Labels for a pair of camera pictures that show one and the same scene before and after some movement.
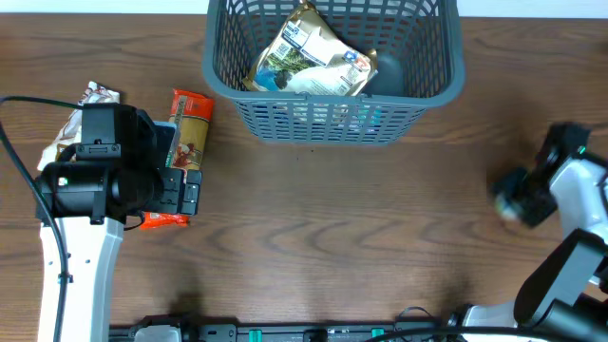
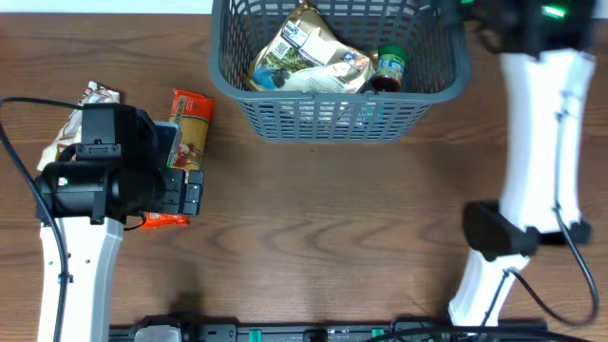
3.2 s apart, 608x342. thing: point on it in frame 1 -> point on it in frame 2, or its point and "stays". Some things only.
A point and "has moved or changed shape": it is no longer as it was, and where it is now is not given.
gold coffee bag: [309, 54] stays
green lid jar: [507, 210] has moved or changed shape
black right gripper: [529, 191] -> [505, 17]
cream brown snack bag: [71, 133] stays
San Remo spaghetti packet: [192, 112] stays
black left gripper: [176, 199] stays
